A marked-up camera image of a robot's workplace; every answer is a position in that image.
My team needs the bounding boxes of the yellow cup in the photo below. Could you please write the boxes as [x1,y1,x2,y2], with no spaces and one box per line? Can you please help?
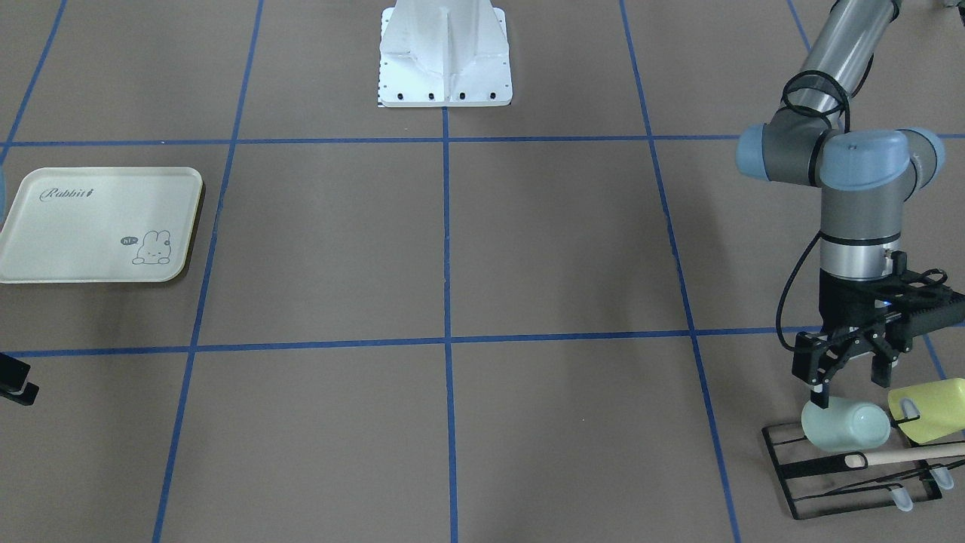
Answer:
[888,378,964,444]

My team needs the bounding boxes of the black wire cup rack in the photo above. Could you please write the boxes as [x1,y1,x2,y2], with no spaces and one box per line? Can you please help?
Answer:
[761,422,963,521]

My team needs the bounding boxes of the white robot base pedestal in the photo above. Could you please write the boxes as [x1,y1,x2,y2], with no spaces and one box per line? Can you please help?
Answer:
[377,1,513,108]

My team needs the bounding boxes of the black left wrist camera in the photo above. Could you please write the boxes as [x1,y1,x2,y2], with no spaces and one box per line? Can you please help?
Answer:
[880,250,964,336]

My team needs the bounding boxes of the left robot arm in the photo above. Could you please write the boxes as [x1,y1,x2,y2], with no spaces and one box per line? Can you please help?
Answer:
[735,1,963,409]

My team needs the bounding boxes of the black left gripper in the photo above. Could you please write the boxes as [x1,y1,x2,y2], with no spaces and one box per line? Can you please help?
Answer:
[790,269,914,410]

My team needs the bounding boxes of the cream rabbit tray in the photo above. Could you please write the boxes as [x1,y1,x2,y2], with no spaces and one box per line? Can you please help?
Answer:
[1,167,204,284]

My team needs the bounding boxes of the light green cup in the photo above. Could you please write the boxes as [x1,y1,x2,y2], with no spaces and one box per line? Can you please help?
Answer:
[801,397,892,453]

